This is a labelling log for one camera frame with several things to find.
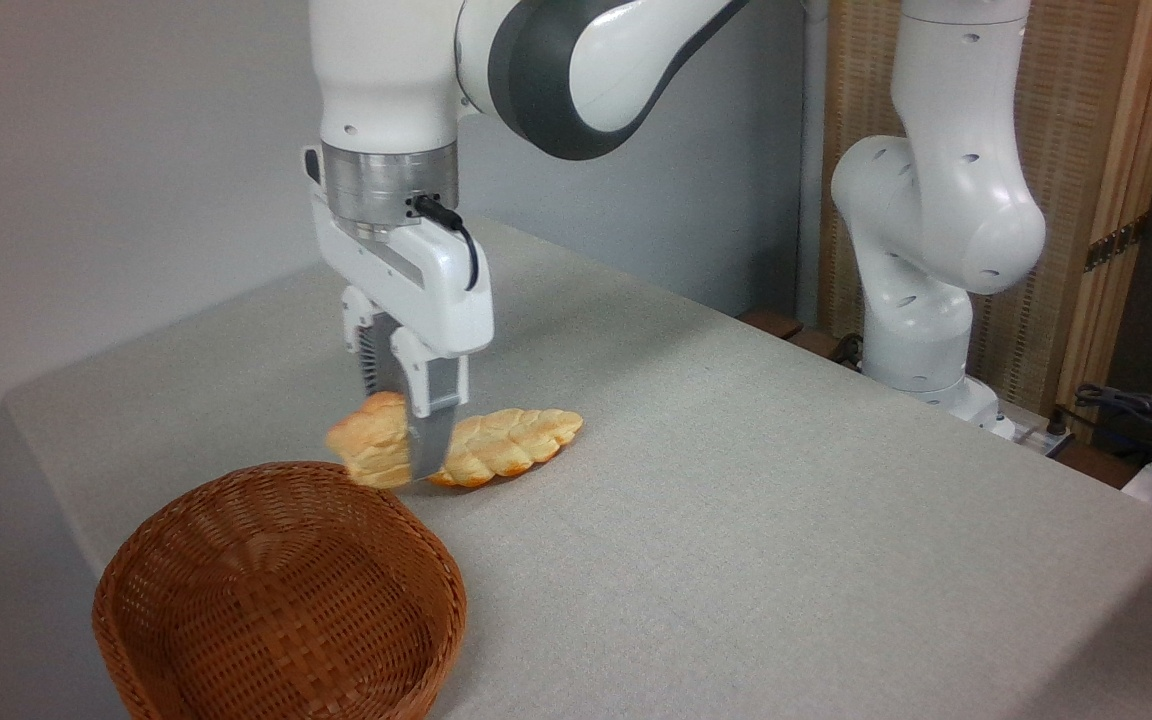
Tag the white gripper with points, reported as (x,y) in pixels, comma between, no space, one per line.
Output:
(426,290)

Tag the round orange bread roll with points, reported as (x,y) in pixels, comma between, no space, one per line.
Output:
(371,445)

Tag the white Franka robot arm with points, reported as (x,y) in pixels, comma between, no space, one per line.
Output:
(946,200)

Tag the long braided bread loaf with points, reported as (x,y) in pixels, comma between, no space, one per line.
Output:
(511,440)

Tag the brown wicker basket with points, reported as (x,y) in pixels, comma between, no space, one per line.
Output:
(276,600)

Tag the metal screen hinge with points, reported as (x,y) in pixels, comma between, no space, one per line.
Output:
(1116,243)

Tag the wooden bamboo folding screen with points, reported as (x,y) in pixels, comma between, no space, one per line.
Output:
(1076,100)

